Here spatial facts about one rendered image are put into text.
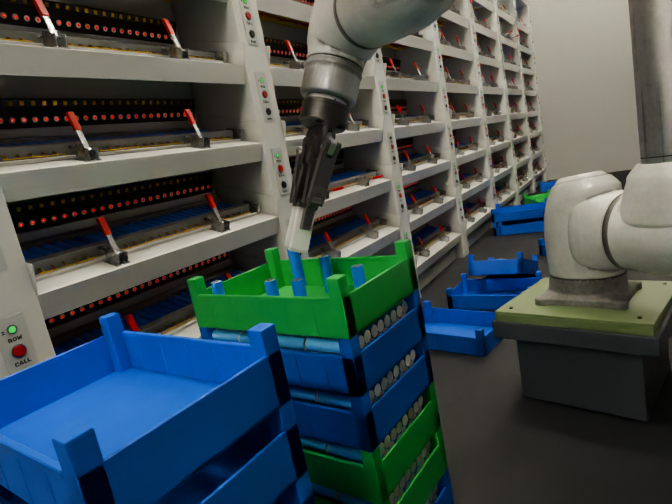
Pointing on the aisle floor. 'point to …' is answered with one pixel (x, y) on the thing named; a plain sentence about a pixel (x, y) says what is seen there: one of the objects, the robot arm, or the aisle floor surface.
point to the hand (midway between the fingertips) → (299, 229)
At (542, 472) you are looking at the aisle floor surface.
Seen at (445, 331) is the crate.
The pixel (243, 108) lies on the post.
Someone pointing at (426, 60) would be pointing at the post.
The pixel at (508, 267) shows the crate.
